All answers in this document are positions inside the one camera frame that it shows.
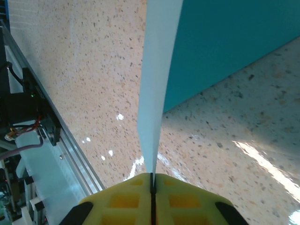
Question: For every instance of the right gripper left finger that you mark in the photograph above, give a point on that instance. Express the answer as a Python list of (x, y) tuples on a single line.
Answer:
[(122, 204)]

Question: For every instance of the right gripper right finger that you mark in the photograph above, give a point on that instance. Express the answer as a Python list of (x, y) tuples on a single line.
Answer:
[(187, 204)]

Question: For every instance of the light blue paper sheet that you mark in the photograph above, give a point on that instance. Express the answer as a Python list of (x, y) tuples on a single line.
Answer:
[(154, 82)]

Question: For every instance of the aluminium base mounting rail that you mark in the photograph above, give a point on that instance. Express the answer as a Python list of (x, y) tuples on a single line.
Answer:
[(70, 150)]

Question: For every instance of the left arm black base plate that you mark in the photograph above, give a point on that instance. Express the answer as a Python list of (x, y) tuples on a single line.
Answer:
[(49, 126)]

